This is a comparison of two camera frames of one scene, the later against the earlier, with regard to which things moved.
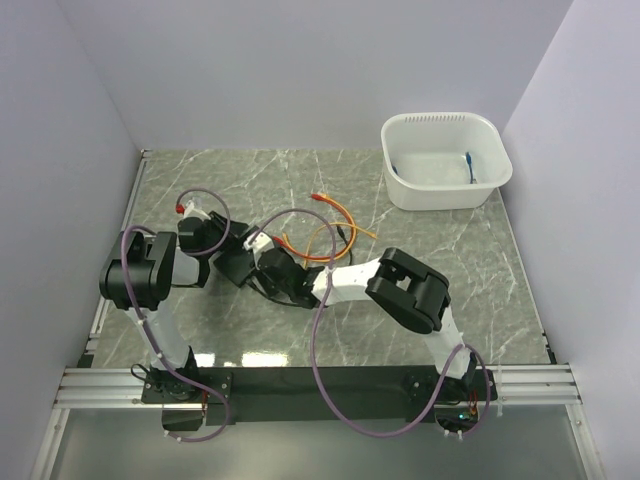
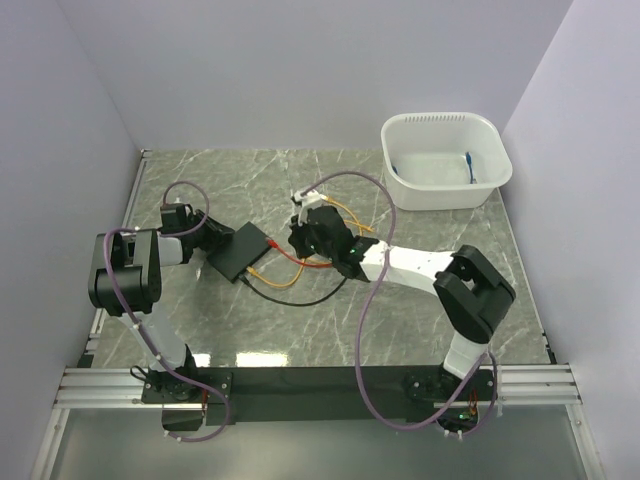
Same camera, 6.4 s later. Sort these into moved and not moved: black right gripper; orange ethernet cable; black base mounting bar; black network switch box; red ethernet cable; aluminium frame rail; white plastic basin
Moved: black right gripper; orange ethernet cable; red ethernet cable
Not moved: white plastic basin; black base mounting bar; aluminium frame rail; black network switch box
